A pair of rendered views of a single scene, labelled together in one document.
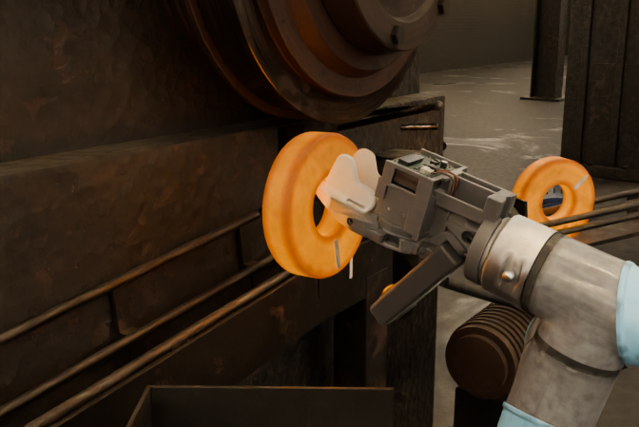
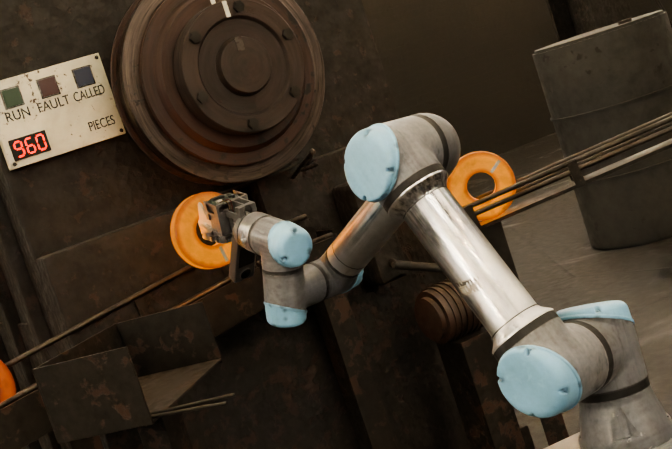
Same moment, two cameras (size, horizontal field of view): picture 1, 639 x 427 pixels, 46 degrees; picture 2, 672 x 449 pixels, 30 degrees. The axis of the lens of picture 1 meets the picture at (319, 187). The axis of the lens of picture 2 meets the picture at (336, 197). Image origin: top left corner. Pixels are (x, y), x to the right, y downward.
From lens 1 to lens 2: 189 cm
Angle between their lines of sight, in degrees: 26
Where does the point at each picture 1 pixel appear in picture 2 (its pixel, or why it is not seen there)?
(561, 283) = (255, 238)
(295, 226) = (184, 243)
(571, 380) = (269, 280)
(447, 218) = (233, 221)
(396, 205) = (214, 221)
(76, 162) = (98, 238)
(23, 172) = (71, 248)
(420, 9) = (276, 100)
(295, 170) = (177, 216)
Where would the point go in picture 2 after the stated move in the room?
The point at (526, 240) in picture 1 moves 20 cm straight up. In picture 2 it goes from (247, 222) to (212, 118)
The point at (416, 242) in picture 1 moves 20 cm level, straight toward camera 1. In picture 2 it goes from (225, 236) to (162, 266)
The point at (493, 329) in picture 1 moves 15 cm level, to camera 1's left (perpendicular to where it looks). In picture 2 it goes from (433, 290) to (372, 305)
